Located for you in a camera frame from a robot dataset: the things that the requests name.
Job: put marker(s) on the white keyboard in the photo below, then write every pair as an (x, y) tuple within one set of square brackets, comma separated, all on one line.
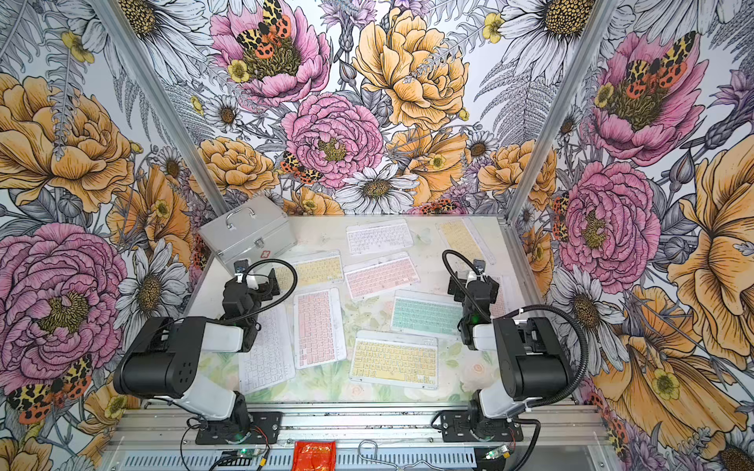
[(271, 359), (379, 237)]

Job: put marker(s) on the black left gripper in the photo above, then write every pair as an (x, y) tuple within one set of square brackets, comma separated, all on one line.
[(265, 290)]

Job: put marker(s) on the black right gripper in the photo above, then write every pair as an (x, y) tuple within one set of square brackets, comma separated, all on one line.
[(460, 286)]

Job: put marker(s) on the pink keyboard right edge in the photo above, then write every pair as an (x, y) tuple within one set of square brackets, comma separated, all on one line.
[(500, 306)]

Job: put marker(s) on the pink keyboard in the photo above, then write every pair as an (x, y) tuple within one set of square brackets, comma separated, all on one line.
[(318, 329), (378, 276)]

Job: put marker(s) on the red packet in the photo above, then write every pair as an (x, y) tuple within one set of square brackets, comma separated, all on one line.
[(315, 456)]

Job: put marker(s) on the left aluminium frame post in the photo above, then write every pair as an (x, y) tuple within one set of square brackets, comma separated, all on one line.
[(126, 41)]

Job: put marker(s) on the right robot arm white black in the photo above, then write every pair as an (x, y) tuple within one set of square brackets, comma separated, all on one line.
[(532, 365)]

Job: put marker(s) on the right aluminium frame post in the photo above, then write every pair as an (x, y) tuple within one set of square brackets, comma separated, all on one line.
[(588, 47)]

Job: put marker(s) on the green keyboard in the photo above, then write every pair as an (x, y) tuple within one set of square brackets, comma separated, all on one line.
[(426, 314)]

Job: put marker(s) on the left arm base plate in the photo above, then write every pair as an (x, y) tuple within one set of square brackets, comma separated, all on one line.
[(262, 428)]

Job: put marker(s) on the yellow keyboard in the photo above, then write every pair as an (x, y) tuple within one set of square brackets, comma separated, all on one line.
[(318, 269), (398, 360), (462, 236)]

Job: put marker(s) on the aluminium front rail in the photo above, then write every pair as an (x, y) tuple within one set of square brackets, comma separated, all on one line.
[(160, 427)]

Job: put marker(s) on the white keyboard far centre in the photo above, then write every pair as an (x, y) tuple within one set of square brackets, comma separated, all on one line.
[(379, 237)]

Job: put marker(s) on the silver metal case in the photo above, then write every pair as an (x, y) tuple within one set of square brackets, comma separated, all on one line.
[(257, 230)]

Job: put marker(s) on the aluminium frame post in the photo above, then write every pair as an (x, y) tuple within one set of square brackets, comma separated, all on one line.
[(588, 47), (126, 41)]

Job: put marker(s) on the white keyboard near left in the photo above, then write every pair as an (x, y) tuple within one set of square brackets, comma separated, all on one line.
[(271, 359)]

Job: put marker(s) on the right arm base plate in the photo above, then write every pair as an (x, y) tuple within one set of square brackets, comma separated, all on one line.
[(458, 426)]

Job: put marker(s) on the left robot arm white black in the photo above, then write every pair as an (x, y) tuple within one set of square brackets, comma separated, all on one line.
[(162, 361)]

